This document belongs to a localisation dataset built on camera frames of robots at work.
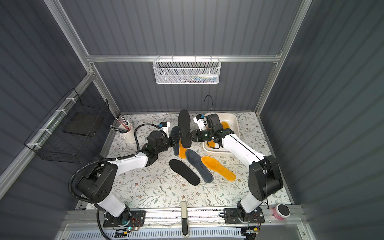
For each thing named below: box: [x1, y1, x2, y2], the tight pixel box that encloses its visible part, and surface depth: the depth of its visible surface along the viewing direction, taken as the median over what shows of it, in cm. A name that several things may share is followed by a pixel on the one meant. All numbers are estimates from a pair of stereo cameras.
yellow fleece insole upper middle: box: [178, 139, 188, 159], surface depth 98 cm
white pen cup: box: [118, 122, 135, 143], surface depth 100 cm
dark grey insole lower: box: [185, 149, 214, 183], surface depth 93 cm
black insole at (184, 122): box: [178, 109, 192, 149], surface depth 89 cm
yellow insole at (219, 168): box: [201, 156, 237, 182], surface depth 93 cm
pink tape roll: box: [272, 203, 291, 221], surface depth 72 cm
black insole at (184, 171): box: [169, 159, 201, 186], surface depth 91 cm
